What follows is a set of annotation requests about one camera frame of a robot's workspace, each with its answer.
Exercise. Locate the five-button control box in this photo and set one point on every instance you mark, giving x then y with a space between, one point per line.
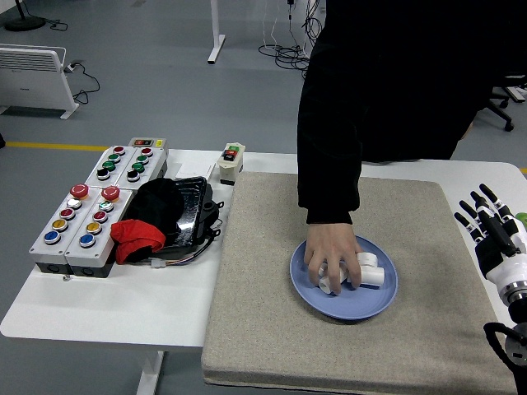
99 251
45 251

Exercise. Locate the large white pipe tee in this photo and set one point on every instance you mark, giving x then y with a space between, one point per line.
372 275

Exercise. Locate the black cloth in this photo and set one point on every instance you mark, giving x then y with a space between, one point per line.
158 203

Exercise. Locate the person's right forearm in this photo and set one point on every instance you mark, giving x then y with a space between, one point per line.
329 173

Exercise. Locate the black stand base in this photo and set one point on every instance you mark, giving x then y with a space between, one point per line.
24 21

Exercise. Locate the blue round plate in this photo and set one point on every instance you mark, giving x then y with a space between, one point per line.
362 304

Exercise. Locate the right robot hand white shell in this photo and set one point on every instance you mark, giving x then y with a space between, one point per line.
508 247

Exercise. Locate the black plastic tray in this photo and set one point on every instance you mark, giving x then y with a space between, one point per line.
191 205

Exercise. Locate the red cloth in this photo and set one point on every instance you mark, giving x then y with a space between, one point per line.
136 236

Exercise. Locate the black office chair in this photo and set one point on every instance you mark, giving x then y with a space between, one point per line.
502 107

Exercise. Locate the green cup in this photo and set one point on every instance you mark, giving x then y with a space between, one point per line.
522 218

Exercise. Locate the white desk leg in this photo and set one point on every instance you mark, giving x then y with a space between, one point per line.
215 41

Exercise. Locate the white table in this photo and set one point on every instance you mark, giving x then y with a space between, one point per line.
123 304

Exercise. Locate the four-button control box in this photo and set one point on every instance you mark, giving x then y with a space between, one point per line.
108 165
140 166

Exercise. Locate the white paper card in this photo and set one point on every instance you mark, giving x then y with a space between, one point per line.
193 170

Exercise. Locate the small white pipe tee metal-threaded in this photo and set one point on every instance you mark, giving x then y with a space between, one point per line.
326 286

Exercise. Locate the white start-stop switch box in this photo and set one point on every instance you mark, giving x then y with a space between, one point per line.
229 166

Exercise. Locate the person's right hand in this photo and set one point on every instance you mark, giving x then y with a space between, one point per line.
331 244

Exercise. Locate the white panel heater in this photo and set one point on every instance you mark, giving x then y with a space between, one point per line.
29 82

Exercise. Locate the grey rocker switch box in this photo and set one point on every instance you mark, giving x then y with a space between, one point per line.
147 142

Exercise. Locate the grey-brown mat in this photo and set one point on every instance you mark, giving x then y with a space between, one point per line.
263 321

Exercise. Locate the person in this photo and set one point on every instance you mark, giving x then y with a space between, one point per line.
411 82

